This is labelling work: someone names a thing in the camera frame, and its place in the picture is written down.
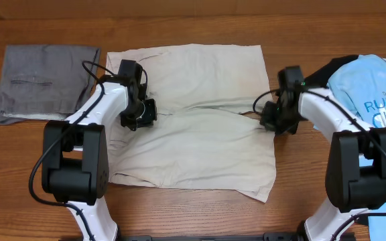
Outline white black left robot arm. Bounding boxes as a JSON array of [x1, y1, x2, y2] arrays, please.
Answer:
[[29, 60, 157, 240]]

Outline folded grey cloth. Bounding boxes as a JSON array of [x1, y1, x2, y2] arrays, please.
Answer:
[[0, 45, 101, 125]]

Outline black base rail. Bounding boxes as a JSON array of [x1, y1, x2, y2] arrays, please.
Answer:
[[115, 232, 306, 241]]

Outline beige khaki shorts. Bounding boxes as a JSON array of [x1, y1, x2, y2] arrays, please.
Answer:
[[107, 44, 276, 202]]

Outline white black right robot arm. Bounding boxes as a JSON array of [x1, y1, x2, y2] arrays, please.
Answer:
[[260, 66, 386, 241]]

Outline light blue printed t-shirt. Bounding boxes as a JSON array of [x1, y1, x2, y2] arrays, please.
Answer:
[[312, 54, 386, 241]]

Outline black garment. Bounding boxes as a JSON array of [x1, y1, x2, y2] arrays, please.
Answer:
[[302, 54, 386, 90]]

